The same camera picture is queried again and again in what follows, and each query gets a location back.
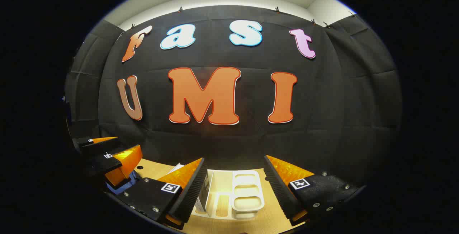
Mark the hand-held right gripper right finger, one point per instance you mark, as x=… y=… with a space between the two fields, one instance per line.
x=276 y=191

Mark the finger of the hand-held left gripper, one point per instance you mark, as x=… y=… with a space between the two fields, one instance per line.
x=96 y=146
x=100 y=162

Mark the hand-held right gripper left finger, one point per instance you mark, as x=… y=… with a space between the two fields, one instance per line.
x=193 y=191

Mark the grey dark spine book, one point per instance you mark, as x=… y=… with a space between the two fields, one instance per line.
x=203 y=194

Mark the white bookshelf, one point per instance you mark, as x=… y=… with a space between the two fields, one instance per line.
x=247 y=201

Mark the blue schoolbag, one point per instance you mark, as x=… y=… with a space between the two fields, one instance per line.
x=120 y=188

